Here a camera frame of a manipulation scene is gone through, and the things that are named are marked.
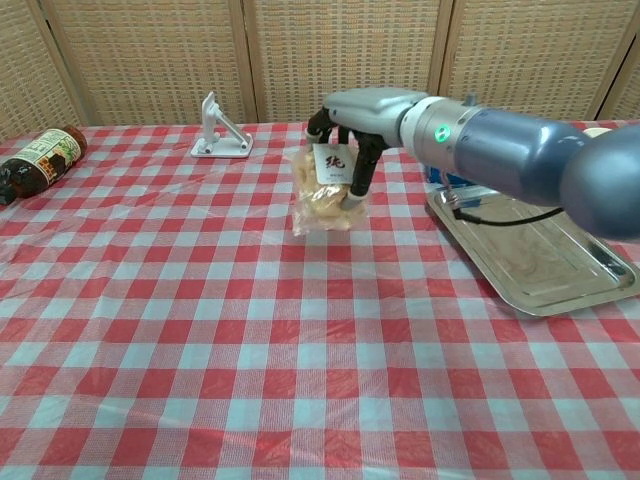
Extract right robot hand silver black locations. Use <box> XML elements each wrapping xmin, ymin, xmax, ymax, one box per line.
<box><xmin>305</xmin><ymin>87</ymin><xmax>430</xmax><ymax>214</ymax></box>

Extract clear snack bag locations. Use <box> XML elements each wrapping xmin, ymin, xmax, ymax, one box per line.
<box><xmin>291</xmin><ymin>142</ymin><xmax>369</xmax><ymax>236</ymax></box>

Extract rectangular stainless steel tray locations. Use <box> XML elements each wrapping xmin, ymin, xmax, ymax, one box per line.
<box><xmin>424</xmin><ymin>187</ymin><xmax>639</xmax><ymax>317</ymax></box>

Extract blue Oreo cookie box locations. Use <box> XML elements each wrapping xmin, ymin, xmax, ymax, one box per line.
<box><xmin>425</xmin><ymin>164</ymin><xmax>484</xmax><ymax>207</ymax></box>

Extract white phone stand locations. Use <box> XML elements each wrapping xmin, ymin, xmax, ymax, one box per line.
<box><xmin>191</xmin><ymin>91</ymin><xmax>255</xmax><ymax>160</ymax></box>

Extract woven bamboo folding screen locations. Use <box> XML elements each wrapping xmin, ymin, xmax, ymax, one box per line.
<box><xmin>0</xmin><ymin>0</ymin><xmax>640</xmax><ymax>144</ymax></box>

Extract red white checkered tablecloth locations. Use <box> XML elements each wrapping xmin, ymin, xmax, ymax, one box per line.
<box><xmin>0</xmin><ymin>119</ymin><xmax>640</xmax><ymax>480</ymax></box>

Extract brown sauce bottle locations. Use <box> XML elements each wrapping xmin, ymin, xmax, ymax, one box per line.
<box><xmin>0</xmin><ymin>125</ymin><xmax>89</xmax><ymax>207</ymax></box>

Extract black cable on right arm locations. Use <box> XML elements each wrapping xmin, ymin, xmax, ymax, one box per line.
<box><xmin>447</xmin><ymin>184</ymin><xmax>567</xmax><ymax>227</ymax></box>

